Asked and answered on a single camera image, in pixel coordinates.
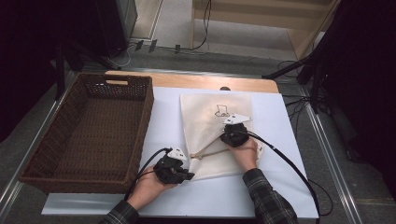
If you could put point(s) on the metal frame rail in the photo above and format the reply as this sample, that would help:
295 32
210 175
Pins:
12 188
334 168

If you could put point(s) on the dark table grommet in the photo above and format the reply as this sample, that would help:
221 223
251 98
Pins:
224 89

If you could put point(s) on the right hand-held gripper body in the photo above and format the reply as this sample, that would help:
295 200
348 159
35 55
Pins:
235 135

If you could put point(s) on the black metal stand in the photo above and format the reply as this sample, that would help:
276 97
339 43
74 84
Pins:
60 74
286 70

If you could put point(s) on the light wooden shelf unit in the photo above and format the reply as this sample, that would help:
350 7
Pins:
249 15

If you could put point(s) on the dark curtain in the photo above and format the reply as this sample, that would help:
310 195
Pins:
367 77
31 62

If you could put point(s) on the brown wicker basket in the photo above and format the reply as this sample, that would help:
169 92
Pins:
102 124

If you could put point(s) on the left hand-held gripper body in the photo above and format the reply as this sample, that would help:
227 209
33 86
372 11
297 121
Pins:
169 169

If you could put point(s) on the person's left hand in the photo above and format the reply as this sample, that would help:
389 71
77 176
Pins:
148 189

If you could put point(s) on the person's right hand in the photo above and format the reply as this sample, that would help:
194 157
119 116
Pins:
247 157

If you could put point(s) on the white table mat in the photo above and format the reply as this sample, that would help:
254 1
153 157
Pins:
274 124

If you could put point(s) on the dark grey cabinet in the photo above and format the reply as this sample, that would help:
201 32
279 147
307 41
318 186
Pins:
118 25

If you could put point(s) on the black power adapter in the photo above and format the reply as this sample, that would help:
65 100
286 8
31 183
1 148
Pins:
139 45
153 45

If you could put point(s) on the small black plug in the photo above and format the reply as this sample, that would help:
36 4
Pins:
177 48

